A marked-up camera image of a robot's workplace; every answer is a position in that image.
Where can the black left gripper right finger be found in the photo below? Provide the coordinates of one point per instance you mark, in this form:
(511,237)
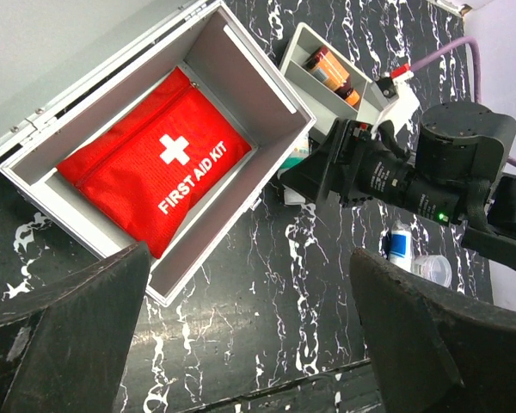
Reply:
(432,349)

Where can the grey plastic divider tray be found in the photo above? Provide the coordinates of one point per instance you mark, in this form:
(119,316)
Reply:
(325,105)

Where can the red first aid kit pouch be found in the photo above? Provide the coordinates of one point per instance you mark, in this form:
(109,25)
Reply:
(154,165)

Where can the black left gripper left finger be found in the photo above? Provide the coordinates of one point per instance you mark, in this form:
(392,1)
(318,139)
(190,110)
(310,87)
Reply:
(63,347)

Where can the amber bottle orange cap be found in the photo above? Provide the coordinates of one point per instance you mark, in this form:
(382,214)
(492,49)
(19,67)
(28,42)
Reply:
(326,68)

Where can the clear tape roll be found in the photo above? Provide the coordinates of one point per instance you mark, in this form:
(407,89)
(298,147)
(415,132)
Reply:
(435,268)

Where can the blue white bandage roll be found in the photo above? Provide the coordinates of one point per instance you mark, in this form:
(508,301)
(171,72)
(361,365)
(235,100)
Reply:
(401,246)

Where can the white pill bottle teal label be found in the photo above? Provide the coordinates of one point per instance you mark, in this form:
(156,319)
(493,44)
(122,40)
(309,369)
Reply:
(287,172)

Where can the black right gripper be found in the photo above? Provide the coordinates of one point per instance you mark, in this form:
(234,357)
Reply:
(335,164)

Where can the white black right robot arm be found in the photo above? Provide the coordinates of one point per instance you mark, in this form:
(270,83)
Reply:
(454,176)

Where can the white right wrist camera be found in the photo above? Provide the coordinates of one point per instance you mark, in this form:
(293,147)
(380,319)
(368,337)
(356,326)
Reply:
(397,100)

